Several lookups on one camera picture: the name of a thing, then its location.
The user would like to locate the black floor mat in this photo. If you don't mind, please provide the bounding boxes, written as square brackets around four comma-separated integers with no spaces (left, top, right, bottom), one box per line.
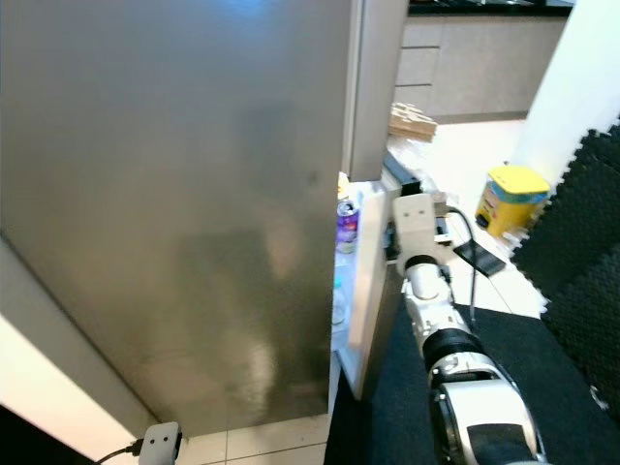
[325,305,620,465]

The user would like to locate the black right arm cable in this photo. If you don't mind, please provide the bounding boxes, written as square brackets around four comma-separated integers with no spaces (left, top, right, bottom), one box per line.
[444,205,481,326]

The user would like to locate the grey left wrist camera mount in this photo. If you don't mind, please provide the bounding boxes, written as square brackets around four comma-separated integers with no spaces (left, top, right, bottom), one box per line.
[139,421,183,465]

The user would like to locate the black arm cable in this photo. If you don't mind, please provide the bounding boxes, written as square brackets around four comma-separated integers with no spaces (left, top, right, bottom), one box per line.
[444,205,481,326]
[92,439,143,465]

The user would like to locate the stainless steel fridge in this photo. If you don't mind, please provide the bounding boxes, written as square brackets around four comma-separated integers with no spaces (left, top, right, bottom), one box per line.
[0,0,410,437]

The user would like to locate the brown moulded pulp packaging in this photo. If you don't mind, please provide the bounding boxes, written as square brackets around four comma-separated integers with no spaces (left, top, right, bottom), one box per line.
[387,102,437,143]

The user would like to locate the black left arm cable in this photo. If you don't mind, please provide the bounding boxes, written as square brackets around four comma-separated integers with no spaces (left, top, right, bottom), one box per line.
[92,439,143,465]

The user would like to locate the clear bottle green cap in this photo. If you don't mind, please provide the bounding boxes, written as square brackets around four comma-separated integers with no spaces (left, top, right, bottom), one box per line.
[333,271,351,330]

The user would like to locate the yellow lidded tub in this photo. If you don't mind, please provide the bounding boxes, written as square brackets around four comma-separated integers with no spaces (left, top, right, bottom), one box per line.
[476,163,551,238]

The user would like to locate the purple drink can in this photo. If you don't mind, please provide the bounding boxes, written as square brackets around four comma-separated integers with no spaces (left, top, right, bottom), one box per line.
[335,199,361,255]

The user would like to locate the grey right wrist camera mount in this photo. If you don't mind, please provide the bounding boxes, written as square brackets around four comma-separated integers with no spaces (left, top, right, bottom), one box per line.
[392,191,447,261]

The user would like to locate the fridge door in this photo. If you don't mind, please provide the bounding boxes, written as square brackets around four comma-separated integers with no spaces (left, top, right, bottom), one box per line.
[334,174,403,400]

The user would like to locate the beige kitchen cabinets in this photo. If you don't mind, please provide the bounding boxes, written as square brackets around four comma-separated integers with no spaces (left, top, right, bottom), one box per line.
[392,15,574,122]

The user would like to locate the black ribbed pad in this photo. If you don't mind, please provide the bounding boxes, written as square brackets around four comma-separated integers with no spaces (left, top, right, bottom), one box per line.
[455,240,508,277]

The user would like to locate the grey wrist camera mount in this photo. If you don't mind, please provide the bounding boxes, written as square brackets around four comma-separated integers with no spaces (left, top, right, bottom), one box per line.
[139,421,183,465]
[392,191,447,261]

